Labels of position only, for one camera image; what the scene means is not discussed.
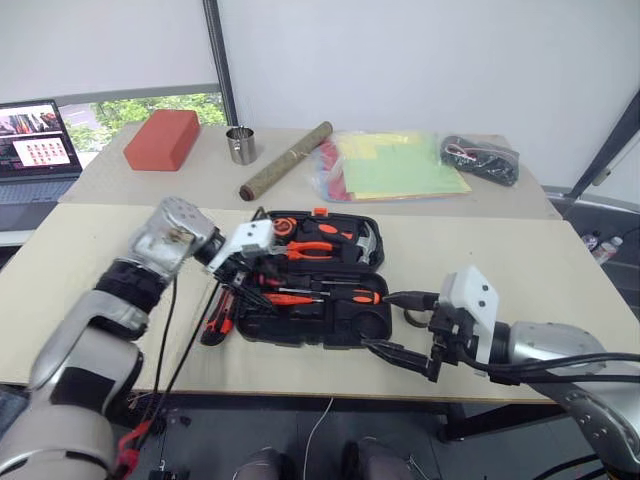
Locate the slim orange screwdriver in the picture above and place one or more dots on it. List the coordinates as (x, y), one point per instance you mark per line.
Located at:
(287, 299)

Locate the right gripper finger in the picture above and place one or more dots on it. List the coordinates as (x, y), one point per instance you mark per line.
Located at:
(400, 354)
(412, 299)

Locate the rolled brown mat tube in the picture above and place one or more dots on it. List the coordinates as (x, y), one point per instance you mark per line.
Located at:
(285, 160)

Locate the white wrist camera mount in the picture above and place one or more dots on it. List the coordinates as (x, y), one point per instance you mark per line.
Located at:
(472, 295)
(247, 237)

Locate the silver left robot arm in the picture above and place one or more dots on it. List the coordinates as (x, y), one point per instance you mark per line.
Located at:
(85, 350)

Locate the red foam block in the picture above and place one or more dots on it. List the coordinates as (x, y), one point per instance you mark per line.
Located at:
(162, 140)

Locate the open laptop computer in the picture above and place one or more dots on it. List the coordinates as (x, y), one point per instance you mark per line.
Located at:
(35, 150)

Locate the black plastic tool case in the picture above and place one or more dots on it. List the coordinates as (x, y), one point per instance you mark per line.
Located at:
(325, 320)

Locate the dark rounded shape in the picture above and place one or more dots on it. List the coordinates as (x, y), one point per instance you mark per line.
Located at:
(260, 465)
(382, 460)

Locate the steel claw hammer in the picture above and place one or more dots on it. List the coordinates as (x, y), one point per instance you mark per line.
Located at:
(366, 245)

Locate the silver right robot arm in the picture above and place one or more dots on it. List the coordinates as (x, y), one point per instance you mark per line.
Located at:
(560, 345)

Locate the black orange tape measure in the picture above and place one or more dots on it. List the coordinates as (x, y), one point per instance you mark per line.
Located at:
(283, 226)

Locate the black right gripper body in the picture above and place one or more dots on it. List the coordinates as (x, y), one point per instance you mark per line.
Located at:
(452, 332)

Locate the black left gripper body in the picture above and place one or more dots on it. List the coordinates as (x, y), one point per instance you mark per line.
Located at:
(250, 267)

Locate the orange black utility knife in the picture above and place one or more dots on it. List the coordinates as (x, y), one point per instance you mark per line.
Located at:
(218, 320)

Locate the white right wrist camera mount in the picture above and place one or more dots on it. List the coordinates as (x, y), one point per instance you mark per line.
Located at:
(472, 295)

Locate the black diagonal stand bar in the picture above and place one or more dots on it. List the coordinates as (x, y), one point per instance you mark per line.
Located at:
(605, 145)

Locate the stainless steel cup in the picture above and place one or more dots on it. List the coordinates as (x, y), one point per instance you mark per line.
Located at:
(242, 146)

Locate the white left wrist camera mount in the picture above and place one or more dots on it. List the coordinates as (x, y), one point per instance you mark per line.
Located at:
(247, 237)

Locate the clear plastic bottles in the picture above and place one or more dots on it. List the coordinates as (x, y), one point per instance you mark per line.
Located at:
(605, 249)

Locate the bag of coloured paper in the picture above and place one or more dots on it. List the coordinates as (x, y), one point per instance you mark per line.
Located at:
(395, 170)

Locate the black window frame post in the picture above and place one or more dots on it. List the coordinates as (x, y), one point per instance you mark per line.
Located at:
(222, 65)

